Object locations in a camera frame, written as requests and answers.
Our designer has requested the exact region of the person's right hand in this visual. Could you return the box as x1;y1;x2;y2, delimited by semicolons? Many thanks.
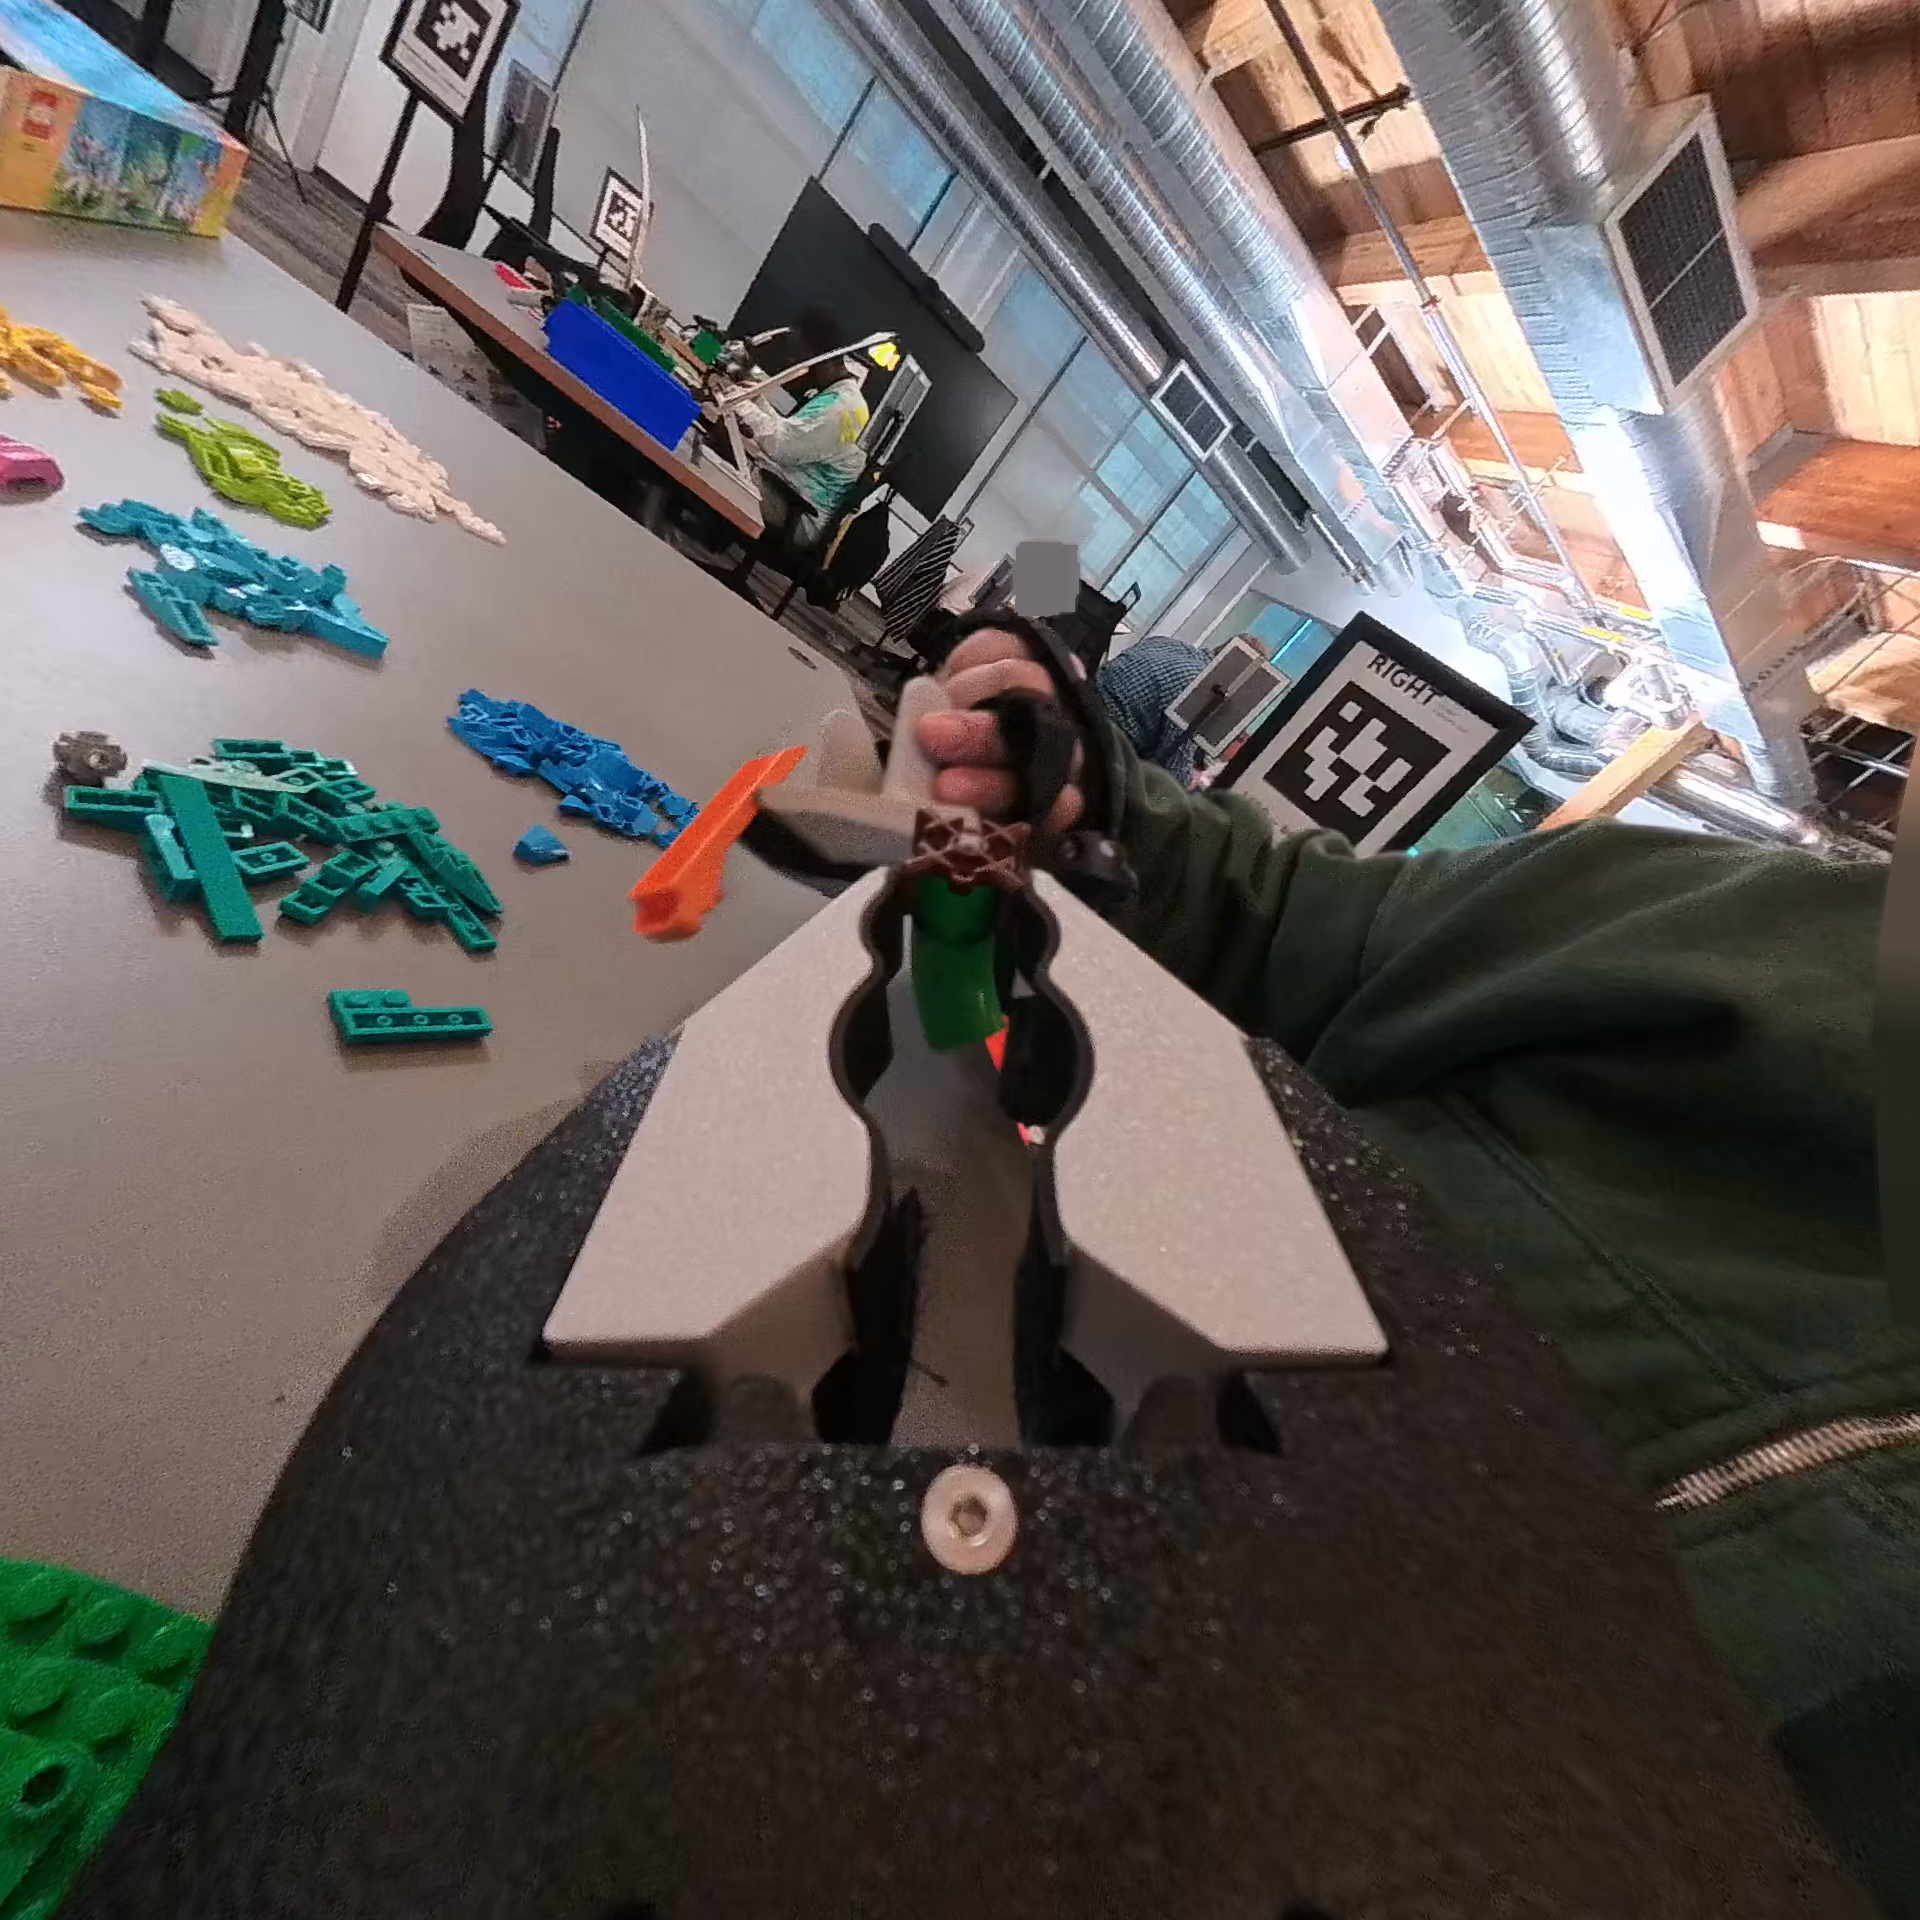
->
912;627;1088;840

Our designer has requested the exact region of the orange brick separator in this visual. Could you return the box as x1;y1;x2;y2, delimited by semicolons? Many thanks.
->
625;744;809;944

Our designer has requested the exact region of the green lego baseplate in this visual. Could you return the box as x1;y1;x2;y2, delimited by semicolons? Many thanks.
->
0;1557;218;1920

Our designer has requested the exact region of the pile of blue lego pieces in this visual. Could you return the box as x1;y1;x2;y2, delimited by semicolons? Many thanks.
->
447;688;704;840

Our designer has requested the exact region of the black mesh office chair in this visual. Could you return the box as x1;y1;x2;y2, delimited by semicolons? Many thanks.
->
870;516;975;647

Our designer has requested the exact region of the pile of teal lego pieces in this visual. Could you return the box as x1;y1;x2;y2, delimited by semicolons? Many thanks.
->
59;735;505;952

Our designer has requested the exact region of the pile of white lego pieces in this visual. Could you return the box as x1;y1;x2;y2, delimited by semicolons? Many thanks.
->
128;295;509;544

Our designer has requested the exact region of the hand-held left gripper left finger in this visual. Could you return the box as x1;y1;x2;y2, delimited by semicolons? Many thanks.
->
539;871;927;1449

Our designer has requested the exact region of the person's right forearm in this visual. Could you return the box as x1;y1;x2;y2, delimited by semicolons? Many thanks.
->
1091;703;1891;1112

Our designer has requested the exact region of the colourful lego set box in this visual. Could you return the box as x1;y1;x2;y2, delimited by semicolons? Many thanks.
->
0;0;249;239

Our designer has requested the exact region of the pile of turquoise lego pieces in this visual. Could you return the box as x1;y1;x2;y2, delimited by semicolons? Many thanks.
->
77;497;392;662

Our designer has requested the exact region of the single teal lego plate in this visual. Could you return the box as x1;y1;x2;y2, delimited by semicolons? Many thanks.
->
327;988;494;1047

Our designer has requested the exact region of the large marker sign on stand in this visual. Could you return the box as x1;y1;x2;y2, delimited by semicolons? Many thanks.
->
335;0;519;308

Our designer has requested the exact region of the blue plastic bin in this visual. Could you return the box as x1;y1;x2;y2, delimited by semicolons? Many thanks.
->
544;295;704;448

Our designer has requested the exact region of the silver spiral duct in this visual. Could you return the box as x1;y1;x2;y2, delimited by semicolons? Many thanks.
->
815;0;1383;587

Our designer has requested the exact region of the pile of yellow lego pieces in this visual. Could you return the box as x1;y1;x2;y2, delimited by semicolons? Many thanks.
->
0;307;126;413

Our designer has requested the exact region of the long wooden background table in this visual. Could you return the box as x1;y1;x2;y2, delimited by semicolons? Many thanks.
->
367;223;781;600

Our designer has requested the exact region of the green lego stem brown top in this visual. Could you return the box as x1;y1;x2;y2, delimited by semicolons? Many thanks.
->
895;801;1038;1055

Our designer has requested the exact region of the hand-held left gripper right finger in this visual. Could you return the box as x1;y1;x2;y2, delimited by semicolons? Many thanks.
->
997;871;1391;1449

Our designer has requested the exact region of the person's green zip jacket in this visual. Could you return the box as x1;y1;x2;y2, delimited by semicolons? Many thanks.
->
1305;1035;1920;1920

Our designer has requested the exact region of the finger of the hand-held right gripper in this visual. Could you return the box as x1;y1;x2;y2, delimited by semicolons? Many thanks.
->
754;789;938;879

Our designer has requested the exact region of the black wall screen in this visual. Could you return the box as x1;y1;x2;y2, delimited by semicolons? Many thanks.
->
726;175;1021;518

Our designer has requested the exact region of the framed marker sign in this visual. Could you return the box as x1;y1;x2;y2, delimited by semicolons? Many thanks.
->
1211;607;1536;859

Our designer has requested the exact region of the pile of lime lego pieces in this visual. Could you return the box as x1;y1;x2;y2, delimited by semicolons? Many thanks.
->
152;385;335;531

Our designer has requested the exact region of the large silver duct with grille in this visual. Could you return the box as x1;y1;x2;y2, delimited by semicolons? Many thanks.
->
1371;0;1823;812

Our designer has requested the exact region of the grey monitor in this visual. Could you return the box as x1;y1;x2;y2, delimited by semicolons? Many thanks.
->
1168;632;1291;744

